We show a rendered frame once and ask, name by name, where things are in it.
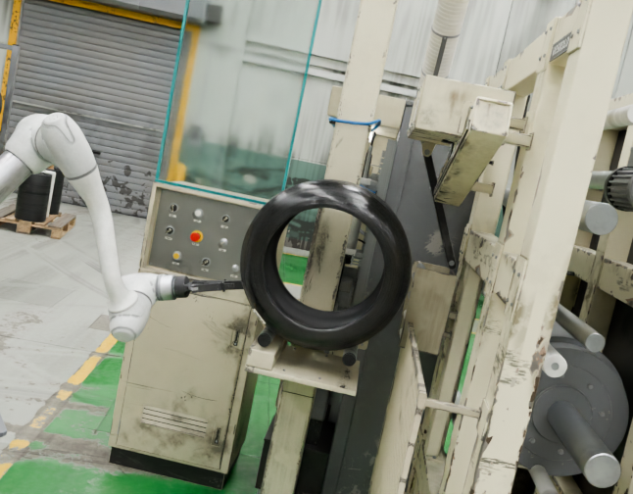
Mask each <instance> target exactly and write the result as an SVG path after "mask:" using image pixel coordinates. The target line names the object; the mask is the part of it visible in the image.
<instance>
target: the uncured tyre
mask: <svg viewBox="0 0 633 494"><path fill-rule="evenodd" d="M317 208H328V209H335V210H339V211H342V212H345V213H347V214H350V215H352V216H353V217H355V218H357V219H358V220H360V221H361V222H362V223H364V224H365V225H366V226H367V227H368V228H369V230H370V231H371V232H372V233H373V235H374V236H375V238H376V240H377V241H378V244H379V246H380V248H381V251H382V255H383V259H384V268H383V273H382V276H381V278H380V280H379V282H378V284H377V285H376V287H375V288H374V290H373V291H372V292H371V293H370V294H369V296H367V297H366V298H365V299H364V300H363V301H362V302H361V303H359V304H358V305H356V306H354V307H351V308H348V309H345V310H341V311H322V310H318V309H314V308H312V307H309V306H307V305H305V304H303V303H302V302H300V301H299V300H298V299H296V298H295V297H294V296H293V295H292V294H291V293H290V292H289V290H288V289H287V288H286V286H285V285H284V283H283V281H282V279H281V277H280V274H279V271H278V267H277V260H276V253H277V246H278V242H279V239H280V236H281V234H282V232H283V230H284V228H285V227H286V226H287V225H288V224H289V223H290V221H291V220H292V219H293V218H295V217H296V216H297V215H298V214H300V213H301V212H303V211H307V210H310V209H317ZM240 274H241V280H242V285H243V289H244V292H245V294H246V297H247V299H248V301H249V303H250V305H251V307H252V309H255V310H256V311H257V313H258V314H259V315H260V316H261V318H262V319H263V320H264V322H265V326H266V327H267V328H269V329H270V330H271V331H272V332H273V333H275V334H276V335H278V336H279V337H281V338H282V339H284V340H286V341H288V342H290V343H292V344H294V345H297V346H300V347H303V348H307V349H312V350H319V351H334V350H341V349H346V348H351V347H354V346H357V345H359V344H362V343H364V342H366V341H368V340H369V339H370V338H372V337H374V336H375V335H377V334H378V333H379V332H380V331H382V330H383V329H384V328H385V327H386V326H387V325H388V324H389V323H390V322H391V321H392V320H393V319H394V318H395V317H396V315H397V314H398V312H399V311H400V309H401V307H402V305H403V303H404V301H405V299H406V297H407V294H408V291H409V287H410V283H411V277H412V256H411V249H410V245H409V242H408V238H407V236H406V234H405V231H404V229H403V226H402V224H401V222H400V221H399V219H398V217H397V216H396V214H395V213H394V212H393V210H392V209H391V208H390V207H389V206H388V205H387V204H386V203H385V202H384V201H383V200H382V199H381V198H380V197H379V196H377V195H376V194H374V193H373V192H371V191H370V190H368V189H366V188H364V187H362V186H360V185H357V184H355V183H353V182H349V181H345V180H339V179H319V180H312V181H307V182H302V183H299V184H296V185H293V186H291V187H289V188H287V189H285V190H283V191H281V192H279V193H278V194H276V195H275V196H274V197H272V198H271V199H270V200H269V201H267V202H266V203H265V204H264V205H263V206H262V208H261V209H260V210H259V211H258V212H257V214H256V215H255V217H254V218H253V220H252V221H251V223H250V225H249V227H248V229H247V231H246V234H245V237H244V240H243V243H242V248H241V254H240Z"/></svg>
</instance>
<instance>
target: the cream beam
mask: <svg viewBox="0 0 633 494"><path fill-rule="evenodd" d="M419 93H420V95H419ZM515 95H516V92H515V91H509V90H505V89H500V88H495V87H490V86H485V85H480V84H474V83H469V82H464V81H459V80H454V79H449V78H444V77H439V76H434V75H429V74H427V75H426V76H425V79H424V81H423V83H422V85H421V87H420V88H419V89H418V93H417V94H416V96H415V98H414V101H413V104H414V106H413V111H412V115H411V120H410V125H409V129H408V130H407V136H408V138H410V139H415V140H420V141H421V140H425V141H430V142H435V143H438V144H440V145H445V146H450V147H451V144H448V143H443V142H441V141H442V139H446V140H448V141H452V142H455V141H457V140H459V139H461V138H462V136H463V130H464V128H465V126H466V120H467V117H468V113H469V110H470V107H471V106H473V104H474V102H475V100H476V98H477V97H478V96H480V97H485V98H490V99H495V100H500V101H505V102H510V103H512V104H514V99H515ZM418 96H419V100H418ZM417 100H418V105H417ZM416 105H417V108H416ZM415 110H416V114H415ZM414 114H415V117H414Z"/></svg>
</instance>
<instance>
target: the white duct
mask: <svg viewBox="0 0 633 494"><path fill-rule="evenodd" d="M468 2H469V0H438V3H437V7H436V11H435V16H434V20H433V24H432V26H431V32H430V36H429V40H428V44H427V49H426V54H425V58H424V62H423V66H422V68H421V75H420V79H419V83H418V87H417V89H419V88H420V87H421V85H422V83H423V81H424V79H425V76H426V75H427V74H429V75H433V73H434V70H435V66H436V62H437V58H438V54H439V50H440V46H441V42H442V37H443V35H446V36H448V39H447V43H446V46H445V50H444V54H443V58H442V62H441V66H440V70H439V74H438V76H439V77H444V78H449V76H450V70H451V66H452V63H453V60H454V56H455V52H456V48H457V45H458V41H459V37H460V35H461V33H462V27H463V20H464V17H465V13H466V9H467V5H468Z"/></svg>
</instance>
